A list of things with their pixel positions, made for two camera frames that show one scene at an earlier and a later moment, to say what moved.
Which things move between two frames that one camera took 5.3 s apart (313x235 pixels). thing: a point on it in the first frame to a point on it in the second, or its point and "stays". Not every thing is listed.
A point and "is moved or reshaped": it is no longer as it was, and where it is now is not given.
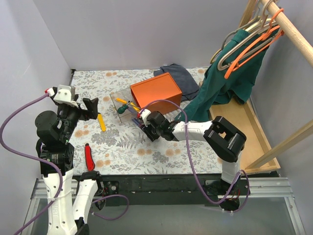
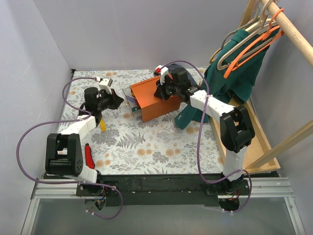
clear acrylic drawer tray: x=127 y=106 is moved or reshaped
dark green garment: x=232 y=74 stays
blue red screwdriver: x=137 y=122 to x=132 y=99
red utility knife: x=90 y=162 stays
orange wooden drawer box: x=159 y=93 stays
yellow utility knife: x=101 y=122 stays
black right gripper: x=148 y=132 to x=162 y=88
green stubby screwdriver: x=122 y=109 to x=134 y=108
